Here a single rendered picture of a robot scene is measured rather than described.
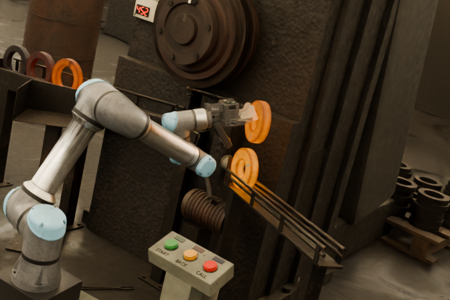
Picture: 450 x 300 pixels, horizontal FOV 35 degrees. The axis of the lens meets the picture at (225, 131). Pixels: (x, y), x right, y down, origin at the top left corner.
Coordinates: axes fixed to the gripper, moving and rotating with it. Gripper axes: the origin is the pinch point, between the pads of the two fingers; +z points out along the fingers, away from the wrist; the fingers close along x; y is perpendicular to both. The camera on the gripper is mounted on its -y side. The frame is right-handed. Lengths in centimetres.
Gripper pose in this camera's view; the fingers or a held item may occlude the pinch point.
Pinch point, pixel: (258, 116)
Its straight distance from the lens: 259.3
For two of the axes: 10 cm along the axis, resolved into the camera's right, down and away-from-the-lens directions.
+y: -0.3, -9.4, -3.3
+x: -3.1, -3.1, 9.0
